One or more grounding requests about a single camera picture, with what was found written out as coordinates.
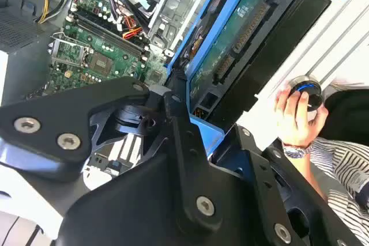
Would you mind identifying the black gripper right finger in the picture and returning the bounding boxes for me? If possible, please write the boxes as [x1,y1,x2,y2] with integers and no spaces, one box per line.
[212,123,359,246]

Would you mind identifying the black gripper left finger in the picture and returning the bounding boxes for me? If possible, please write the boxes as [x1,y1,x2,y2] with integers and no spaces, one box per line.
[0,67,225,233]

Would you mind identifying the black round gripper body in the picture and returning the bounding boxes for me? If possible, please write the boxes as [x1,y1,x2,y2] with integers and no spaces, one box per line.
[56,153,269,246]

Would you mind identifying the round black tool blue ring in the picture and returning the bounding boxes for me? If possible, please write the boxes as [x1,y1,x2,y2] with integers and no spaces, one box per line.
[288,74,326,113]

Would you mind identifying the hard disk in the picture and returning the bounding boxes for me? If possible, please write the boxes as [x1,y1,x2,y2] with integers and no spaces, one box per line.
[167,0,357,156]

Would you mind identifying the person's hand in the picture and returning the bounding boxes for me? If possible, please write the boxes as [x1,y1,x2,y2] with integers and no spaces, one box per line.
[274,86,330,148]

